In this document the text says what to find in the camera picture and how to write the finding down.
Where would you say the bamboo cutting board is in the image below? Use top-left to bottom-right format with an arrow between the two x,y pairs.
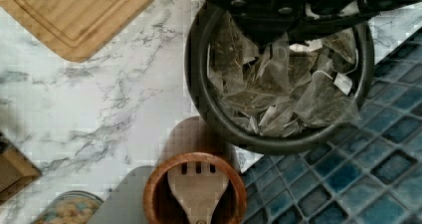
1,0 -> 154,62

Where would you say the wooden slotted spatula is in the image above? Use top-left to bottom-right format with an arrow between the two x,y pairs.
167,161 -> 229,224

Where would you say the pile of tea bags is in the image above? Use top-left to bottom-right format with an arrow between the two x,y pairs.
207,13 -> 359,137

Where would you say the brown wooden box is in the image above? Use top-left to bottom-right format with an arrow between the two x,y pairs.
0,134 -> 41,204

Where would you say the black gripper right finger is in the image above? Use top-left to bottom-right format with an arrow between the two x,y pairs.
292,1 -> 392,42

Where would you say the black tea bag canister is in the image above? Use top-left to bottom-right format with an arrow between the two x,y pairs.
185,3 -> 374,155

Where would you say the brown wooden utensil holder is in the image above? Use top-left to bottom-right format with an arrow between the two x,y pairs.
143,150 -> 247,224

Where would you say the jar with clear plastic lid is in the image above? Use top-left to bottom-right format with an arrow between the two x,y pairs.
30,190 -> 104,224

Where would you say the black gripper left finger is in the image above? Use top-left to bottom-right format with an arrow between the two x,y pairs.
229,0 -> 306,46

